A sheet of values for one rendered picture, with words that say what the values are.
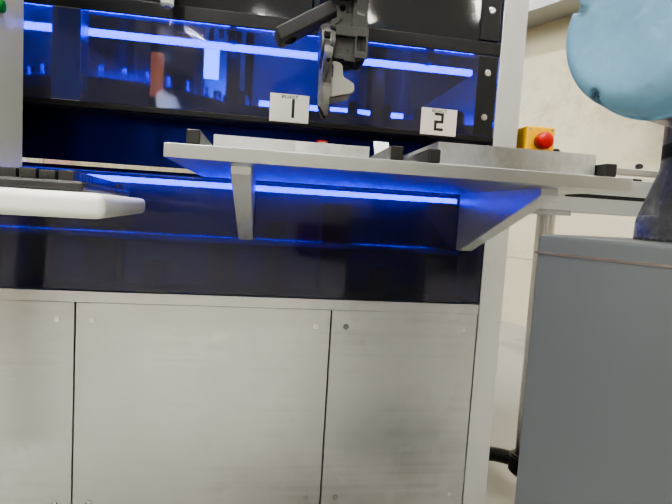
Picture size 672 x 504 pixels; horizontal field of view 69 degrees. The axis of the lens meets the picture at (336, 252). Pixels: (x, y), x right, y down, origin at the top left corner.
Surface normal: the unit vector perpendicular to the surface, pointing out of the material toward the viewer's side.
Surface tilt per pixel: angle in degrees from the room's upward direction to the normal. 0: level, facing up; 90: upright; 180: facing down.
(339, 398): 90
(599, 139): 90
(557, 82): 90
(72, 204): 90
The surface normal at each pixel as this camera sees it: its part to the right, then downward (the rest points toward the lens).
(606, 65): -0.84, 0.12
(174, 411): 0.15, 0.09
